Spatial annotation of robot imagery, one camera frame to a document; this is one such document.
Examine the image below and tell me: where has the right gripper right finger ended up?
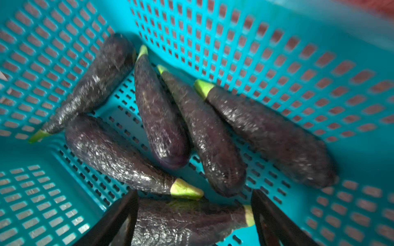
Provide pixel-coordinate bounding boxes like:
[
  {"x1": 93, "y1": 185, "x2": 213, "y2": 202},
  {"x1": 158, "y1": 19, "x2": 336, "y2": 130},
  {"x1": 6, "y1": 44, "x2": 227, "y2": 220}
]
[{"x1": 251, "y1": 190, "x2": 318, "y2": 246}]

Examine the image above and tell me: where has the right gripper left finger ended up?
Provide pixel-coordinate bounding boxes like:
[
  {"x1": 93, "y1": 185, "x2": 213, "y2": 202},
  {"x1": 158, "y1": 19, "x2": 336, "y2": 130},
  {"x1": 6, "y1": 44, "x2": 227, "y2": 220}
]
[{"x1": 74, "y1": 190, "x2": 139, "y2": 246}]

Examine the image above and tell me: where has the teal plastic basket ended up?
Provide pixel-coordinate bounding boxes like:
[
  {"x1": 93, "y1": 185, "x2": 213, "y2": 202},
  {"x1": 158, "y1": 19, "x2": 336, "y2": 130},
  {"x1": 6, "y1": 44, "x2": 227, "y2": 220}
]
[{"x1": 1, "y1": 1, "x2": 394, "y2": 246}]

